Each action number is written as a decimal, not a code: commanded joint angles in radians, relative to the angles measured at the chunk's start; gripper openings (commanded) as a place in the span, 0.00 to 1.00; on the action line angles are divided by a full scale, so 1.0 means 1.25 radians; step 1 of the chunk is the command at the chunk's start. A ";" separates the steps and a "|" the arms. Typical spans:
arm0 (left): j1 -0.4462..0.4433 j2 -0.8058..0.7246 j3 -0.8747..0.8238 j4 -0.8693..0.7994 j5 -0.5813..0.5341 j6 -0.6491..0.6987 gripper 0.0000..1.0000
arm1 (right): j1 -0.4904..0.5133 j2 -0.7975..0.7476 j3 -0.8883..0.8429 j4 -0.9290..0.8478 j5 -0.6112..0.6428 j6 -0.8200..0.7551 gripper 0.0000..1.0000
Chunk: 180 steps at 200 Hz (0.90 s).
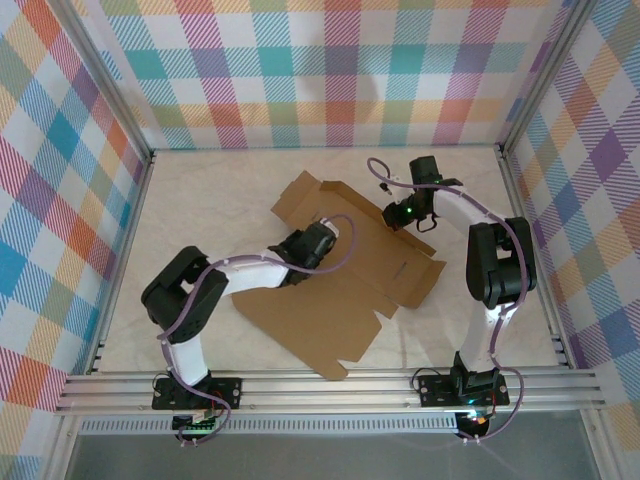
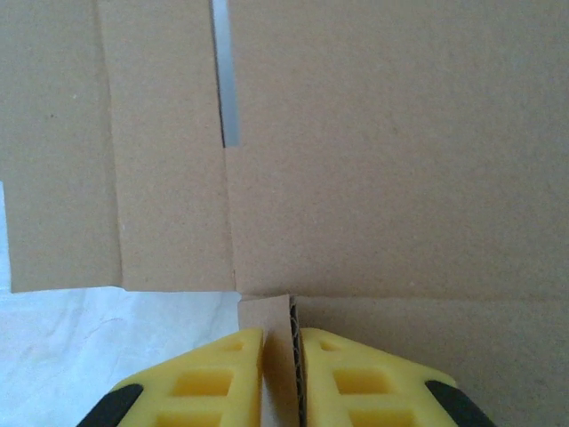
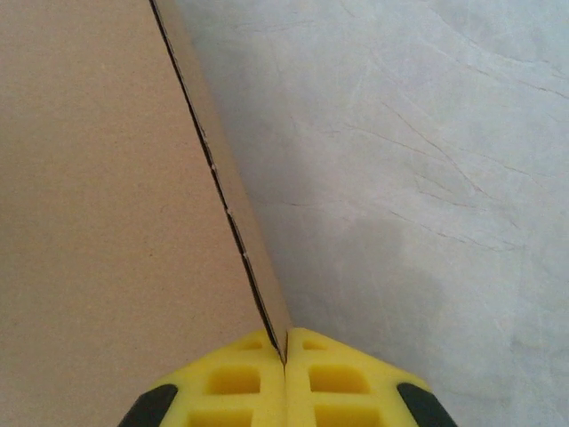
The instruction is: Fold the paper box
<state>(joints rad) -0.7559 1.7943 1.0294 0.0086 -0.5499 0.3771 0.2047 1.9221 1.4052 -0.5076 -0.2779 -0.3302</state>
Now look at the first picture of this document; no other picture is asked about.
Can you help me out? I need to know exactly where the brown cardboard box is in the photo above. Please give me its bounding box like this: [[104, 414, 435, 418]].
[[229, 169, 448, 381]]

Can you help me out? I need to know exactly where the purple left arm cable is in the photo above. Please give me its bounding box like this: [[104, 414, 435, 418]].
[[158, 214, 355, 447]]

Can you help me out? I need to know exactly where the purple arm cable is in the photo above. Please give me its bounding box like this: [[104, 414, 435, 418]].
[[367, 158, 527, 445], [158, 214, 355, 447]]

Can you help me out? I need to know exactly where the aluminium right side rail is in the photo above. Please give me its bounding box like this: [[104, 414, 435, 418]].
[[497, 147, 574, 369]]

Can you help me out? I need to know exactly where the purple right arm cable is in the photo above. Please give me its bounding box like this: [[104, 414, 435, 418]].
[[367, 158, 527, 445]]

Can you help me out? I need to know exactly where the aluminium mounting rail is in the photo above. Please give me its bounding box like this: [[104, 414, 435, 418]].
[[54, 368, 609, 416]]

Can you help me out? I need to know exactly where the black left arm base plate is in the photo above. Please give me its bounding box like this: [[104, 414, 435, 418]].
[[152, 377, 244, 412]]

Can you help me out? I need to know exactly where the aluminium left side rail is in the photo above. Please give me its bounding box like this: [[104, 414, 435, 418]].
[[87, 152, 157, 376]]

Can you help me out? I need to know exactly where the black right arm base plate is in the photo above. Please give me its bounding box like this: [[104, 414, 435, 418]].
[[417, 373, 510, 409]]

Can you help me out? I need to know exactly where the slotted grey cable duct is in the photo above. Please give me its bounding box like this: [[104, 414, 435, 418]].
[[79, 418, 460, 435]]

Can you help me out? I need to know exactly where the aluminium right frame post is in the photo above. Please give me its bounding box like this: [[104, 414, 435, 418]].
[[497, 0, 601, 157]]

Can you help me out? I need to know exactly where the aluminium frame post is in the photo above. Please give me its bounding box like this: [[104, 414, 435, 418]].
[[497, 0, 601, 157], [49, 0, 157, 166]]

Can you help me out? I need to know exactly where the aluminium left frame post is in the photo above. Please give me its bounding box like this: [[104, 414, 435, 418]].
[[49, 0, 157, 166]]

